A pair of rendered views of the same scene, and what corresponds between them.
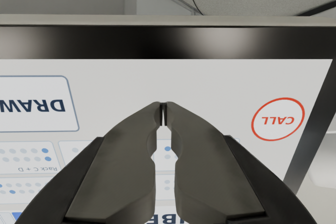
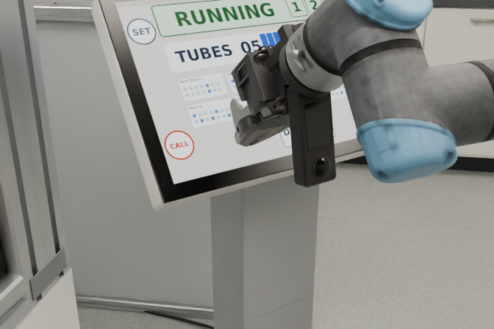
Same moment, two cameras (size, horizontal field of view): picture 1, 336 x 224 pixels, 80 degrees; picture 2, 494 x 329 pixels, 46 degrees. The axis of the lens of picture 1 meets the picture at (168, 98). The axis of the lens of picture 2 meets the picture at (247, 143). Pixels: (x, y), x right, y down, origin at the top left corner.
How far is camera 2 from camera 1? 0.68 m
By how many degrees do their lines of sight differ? 33
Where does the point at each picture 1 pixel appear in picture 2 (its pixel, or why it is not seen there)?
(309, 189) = not seen: outside the picture
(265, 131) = (181, 136)
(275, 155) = (165, 120)
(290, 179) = (142, 102)
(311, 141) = (149, 134)
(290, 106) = (178, 154)
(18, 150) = not seen: hidden behind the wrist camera
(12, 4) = not seen: hidden behind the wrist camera
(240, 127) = (197, 136)
